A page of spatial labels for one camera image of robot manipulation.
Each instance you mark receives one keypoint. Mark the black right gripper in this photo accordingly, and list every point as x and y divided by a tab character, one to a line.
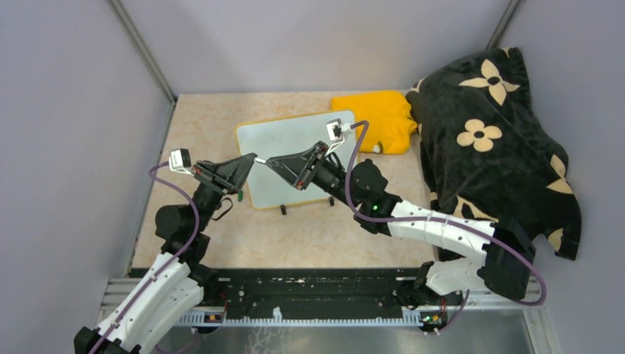
297	168

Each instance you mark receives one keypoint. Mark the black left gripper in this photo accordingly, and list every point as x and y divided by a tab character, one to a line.
225	175

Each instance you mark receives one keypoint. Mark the yellow-framed whiteboard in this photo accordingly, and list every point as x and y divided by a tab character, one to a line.
288	151

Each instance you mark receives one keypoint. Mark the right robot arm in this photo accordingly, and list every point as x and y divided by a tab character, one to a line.
491	255

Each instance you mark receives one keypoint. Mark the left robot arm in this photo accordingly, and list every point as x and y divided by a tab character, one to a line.
176	281

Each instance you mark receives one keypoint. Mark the folded yellow cloth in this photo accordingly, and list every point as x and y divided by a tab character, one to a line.
389	116

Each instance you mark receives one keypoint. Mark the black floral blanket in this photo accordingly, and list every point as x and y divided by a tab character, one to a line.
484	153

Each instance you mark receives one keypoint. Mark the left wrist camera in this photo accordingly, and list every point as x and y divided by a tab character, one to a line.
180	161

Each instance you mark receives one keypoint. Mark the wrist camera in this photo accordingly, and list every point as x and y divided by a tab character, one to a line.
180	161
338	130

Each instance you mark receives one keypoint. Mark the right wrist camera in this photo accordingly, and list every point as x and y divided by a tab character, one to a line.
338	130

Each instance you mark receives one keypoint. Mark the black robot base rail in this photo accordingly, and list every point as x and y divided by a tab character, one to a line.
325	297

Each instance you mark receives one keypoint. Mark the left metal corner post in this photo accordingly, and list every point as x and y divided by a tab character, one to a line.
142	49

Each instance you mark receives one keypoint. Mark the metal corner post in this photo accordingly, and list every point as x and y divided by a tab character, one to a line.
503	24
142	49

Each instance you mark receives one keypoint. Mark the right metal corner post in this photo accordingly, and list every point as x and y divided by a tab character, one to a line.
503	24

